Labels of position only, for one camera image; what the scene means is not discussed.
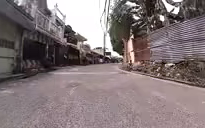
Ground utility pole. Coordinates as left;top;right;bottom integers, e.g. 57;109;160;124
102;31;107;63

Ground grey asphalt road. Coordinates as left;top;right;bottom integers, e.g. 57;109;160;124
0;62;205;128

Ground trees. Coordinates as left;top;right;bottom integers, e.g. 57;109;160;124
108;0;205;56

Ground concrete kerb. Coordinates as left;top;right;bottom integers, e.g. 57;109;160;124
117;65;205;92

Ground rubble and dirt strip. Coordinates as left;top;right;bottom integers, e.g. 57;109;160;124
120;59;205;88

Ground row of buildings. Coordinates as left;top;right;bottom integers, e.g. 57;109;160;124
0;0;113;76

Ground corrugated metal fence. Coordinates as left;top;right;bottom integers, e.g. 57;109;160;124
133;12;205;64

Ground pink wall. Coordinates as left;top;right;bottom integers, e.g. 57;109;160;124
123;35;136;64

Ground overhead wires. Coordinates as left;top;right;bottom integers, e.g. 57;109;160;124
99;0;112;34

